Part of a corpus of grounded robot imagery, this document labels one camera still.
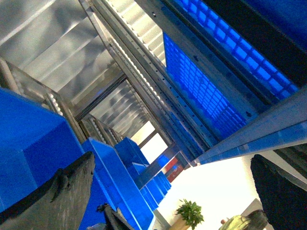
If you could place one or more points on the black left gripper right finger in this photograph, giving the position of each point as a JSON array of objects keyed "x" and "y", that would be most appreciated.
[{"x": 283, "y": 196}]

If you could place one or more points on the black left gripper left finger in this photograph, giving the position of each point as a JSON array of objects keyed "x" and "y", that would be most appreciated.
[{"x": 58, "y": 204}]

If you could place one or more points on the red mushroom push button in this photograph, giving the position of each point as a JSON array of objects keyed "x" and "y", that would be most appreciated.
[{"x": 113, "y": 220}]

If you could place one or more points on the blue bin with buttons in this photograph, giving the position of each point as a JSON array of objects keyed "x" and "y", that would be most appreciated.
[{"x": 34, "y": 143}]

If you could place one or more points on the woman in green jacket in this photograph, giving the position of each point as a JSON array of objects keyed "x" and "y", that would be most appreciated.
[{"x": 256, "y": 220}]

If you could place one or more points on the green potted plant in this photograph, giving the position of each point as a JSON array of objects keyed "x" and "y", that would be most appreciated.
[{"x": 190, "y": 213}]

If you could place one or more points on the blue crate overhead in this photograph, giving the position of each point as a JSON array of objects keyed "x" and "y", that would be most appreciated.
[{"x": 216, "y": 108}]

